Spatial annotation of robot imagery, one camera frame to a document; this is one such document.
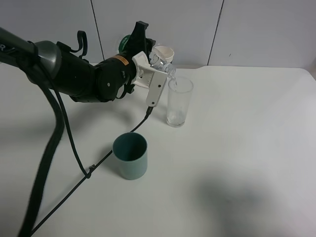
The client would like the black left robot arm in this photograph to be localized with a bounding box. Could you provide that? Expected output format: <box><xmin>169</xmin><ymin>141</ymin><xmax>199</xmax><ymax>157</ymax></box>
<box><xmin>0</xmin><ymin>21</ymin><xmax>156</xmax><ymax>103</ymax></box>

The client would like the tall clear drinking glass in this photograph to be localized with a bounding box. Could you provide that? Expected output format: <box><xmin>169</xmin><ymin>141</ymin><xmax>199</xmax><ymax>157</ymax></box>
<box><xmin>166</xmin><ymin>77</ymin><xmax>194</xmax><ymax>127</ymax></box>

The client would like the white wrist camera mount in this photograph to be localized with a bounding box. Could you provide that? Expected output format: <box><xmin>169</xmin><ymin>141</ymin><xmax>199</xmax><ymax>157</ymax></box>
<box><xmin>132</xmin><ymin>52</ymin><xmax>168</xmax><ymax>107</ymax></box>

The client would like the white cup with blue sleeve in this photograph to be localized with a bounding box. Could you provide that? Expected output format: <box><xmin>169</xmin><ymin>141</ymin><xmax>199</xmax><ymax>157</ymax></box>
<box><xmin>155</xmin><ymin>45</ymin><xmax>174</xmax><ymax>63</ymax></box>

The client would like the clear bottle with green label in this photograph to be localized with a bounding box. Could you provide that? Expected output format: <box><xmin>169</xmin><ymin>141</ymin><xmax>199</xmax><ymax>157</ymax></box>
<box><xmin>116</xmin><ymin>35</ymin><xmax>176</xmax><ymax>79</ymax></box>

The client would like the thin black cable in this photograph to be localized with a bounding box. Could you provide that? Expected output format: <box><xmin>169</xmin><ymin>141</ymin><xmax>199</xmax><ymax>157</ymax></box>
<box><xmin>29</xmin><ymin>30</ymin><xmax>154</xmax><ymax>237</ymax></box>

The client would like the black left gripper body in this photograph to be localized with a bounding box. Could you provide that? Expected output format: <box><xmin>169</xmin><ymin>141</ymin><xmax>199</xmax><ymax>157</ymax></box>
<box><xmin>95</xmin><ymin>50</ymin><xmax>140</xmax><ymax>102</ymax></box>

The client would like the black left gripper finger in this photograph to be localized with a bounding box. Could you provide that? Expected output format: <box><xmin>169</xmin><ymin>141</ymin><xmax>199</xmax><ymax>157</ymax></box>
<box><xmin>146</xmin><ymin>38</ymin><xmax>156</xmax><ymax>59</ymax></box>
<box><xmin>125</xmin><ymin>21</ymin><xmax>149</xmax><ymax>58</ymax></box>

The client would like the green plastic cup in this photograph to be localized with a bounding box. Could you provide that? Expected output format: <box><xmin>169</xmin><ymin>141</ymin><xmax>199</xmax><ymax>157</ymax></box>
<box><xmin>112</xmin><ymin>132</ymin><xmax>148</xmax><ymax>180</ymax></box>

